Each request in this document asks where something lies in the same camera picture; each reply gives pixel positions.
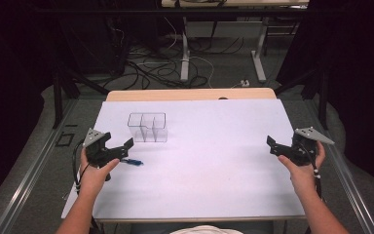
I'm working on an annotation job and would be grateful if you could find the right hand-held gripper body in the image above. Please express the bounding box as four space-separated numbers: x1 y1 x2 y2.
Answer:
272 126 335 167

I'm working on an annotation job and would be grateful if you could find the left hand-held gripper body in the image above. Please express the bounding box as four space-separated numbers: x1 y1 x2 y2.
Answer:
82 128 130 169

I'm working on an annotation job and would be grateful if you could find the blue pen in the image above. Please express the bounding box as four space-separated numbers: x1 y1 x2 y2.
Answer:
121 158 144 167

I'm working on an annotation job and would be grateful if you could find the clear plastic organizer box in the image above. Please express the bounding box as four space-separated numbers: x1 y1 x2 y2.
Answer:
127 111 168 143

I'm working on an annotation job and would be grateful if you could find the person's left hand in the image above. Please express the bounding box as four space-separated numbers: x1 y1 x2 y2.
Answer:
78 148 121 197

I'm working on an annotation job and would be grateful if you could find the person's right hand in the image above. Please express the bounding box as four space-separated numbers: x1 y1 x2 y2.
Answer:
277 140 326 196

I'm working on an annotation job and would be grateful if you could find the black metal stand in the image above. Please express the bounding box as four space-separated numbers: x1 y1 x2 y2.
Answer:
274 62 330 131
52 58 110 130

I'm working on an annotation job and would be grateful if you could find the white table mat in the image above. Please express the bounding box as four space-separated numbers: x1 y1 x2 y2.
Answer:
60 98 307 220

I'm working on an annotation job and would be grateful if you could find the person's white shirt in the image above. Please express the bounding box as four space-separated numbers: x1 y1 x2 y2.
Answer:
169 224 243 234

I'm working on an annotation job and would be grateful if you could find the white desk with metal legs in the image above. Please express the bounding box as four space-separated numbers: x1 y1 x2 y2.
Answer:
161 0 310 83

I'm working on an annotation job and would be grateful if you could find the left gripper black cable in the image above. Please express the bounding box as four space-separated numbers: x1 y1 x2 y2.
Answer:
71 139 92 196

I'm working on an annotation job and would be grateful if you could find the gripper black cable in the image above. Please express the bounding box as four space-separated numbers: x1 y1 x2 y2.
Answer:
71 139 92 196
301 147 324 201

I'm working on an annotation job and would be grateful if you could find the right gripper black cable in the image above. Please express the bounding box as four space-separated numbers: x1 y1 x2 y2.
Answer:
301 147 324 201

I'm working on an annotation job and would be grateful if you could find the tangle of floor cables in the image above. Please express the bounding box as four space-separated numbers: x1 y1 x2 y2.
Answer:
101 16 246 92

